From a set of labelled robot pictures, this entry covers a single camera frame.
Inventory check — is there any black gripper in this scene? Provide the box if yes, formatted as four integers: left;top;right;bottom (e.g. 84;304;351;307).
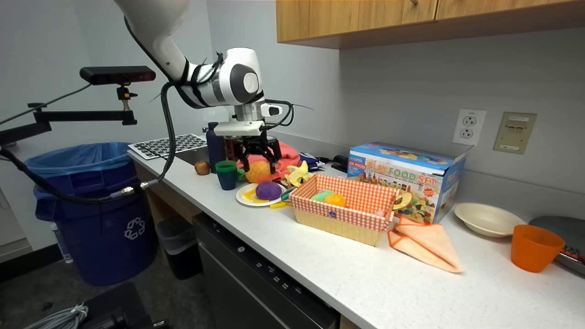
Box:
234;134;284;170

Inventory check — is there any orange round plush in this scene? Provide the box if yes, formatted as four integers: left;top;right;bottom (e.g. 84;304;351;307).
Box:
243;154;274;185

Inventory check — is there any purple round plush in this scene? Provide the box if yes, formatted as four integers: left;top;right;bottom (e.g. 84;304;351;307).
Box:
254;179;284;201

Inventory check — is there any red cloth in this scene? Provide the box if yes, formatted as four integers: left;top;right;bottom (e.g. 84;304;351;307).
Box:
271;141;306;181

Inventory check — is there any green cup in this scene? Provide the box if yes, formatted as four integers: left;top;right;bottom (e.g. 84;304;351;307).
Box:
214;159;243;192

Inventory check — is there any white plate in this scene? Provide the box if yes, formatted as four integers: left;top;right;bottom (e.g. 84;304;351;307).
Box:
234;181;295;209

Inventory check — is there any dark blue bottle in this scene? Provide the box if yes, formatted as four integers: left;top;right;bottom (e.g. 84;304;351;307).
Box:
205;121;227;170

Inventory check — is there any blue cloth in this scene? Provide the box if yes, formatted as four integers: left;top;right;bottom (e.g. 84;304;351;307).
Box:
300;152;326;172

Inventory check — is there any green plush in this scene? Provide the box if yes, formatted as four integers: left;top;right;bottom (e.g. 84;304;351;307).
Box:
309;189;337;205

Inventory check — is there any grey keyboard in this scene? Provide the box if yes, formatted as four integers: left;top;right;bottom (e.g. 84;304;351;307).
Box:
126;132;209;163

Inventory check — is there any wicker tray with checkered cloth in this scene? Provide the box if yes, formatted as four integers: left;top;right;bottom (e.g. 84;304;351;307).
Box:
289;172;399;247

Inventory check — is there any wooden lower cabinet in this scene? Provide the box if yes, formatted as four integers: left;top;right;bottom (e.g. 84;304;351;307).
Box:
145;181;203;229

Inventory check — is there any small black trash bin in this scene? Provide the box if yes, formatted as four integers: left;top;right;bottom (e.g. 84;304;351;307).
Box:
156;218;203;282

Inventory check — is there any blue toy food carton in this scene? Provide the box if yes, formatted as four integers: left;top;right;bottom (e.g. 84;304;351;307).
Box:
346;143;468;225

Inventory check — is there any blue recycling bin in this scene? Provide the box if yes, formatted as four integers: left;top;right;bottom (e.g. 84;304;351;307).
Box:
24;141;161;289

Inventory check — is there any orange folded napkin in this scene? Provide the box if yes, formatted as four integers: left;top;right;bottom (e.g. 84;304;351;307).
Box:
388;216;465;274

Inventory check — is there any black equipment case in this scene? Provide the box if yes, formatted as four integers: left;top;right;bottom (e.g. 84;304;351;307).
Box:
79;282;154;329

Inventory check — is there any beige bowl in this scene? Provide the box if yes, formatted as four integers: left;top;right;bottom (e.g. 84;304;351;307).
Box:
454;201;527;240

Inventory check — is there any orange plastic cup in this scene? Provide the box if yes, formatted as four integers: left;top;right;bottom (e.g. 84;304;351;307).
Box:
510;223;567;274

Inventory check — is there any grey metal tray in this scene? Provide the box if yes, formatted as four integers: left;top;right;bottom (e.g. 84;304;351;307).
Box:
529;214;585;280

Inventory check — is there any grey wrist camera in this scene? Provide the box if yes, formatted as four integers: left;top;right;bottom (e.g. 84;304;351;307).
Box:
214;119;267;139

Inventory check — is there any black stereo camera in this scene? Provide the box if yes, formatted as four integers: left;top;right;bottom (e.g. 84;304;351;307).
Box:
79;64;157;86

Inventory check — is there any wooden wall cabinet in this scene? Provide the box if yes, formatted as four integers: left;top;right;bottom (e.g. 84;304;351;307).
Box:
274;0;585;51

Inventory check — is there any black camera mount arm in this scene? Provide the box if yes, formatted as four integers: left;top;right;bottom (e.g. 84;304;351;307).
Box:
0;84;139;148

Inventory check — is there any white wall outlet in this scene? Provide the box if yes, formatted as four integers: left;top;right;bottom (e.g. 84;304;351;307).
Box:
452;108;488;147

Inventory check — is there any beige wall plate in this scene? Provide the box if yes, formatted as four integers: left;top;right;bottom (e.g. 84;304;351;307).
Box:
492;110;538;156

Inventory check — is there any grey bundled cable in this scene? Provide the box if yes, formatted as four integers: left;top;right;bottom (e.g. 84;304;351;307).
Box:
24;304;90;329

